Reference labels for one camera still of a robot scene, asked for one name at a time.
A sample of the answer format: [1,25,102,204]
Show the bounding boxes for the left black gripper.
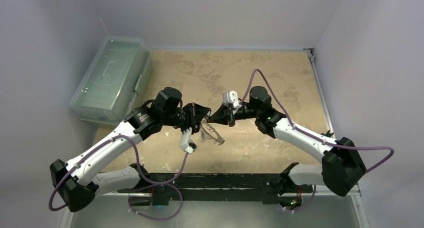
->
[162,102,210,136]

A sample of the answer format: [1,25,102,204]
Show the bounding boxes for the large keyring with keys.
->
[200,118,225,145]

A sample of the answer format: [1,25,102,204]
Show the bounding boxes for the translucent green plastic storage box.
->
[70,36,153,125]

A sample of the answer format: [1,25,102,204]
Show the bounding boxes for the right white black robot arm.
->
[207,86,366,196]

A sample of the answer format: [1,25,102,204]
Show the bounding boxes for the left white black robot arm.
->
[48,87,211,212]

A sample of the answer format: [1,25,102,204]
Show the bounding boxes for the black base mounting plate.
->
[120,173,313,205]

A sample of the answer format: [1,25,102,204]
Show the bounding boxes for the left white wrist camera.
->
[178,128,198,154]

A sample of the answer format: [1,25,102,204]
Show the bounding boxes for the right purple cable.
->
[238,69,395,214]

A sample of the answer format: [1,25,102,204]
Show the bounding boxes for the purple cable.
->
[238,69,395,214]
[48,134,190,220]

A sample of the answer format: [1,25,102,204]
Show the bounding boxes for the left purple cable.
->
[48,134,190,220]

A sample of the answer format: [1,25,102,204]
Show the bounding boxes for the aluminium frame rail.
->
[58,49,370,228]

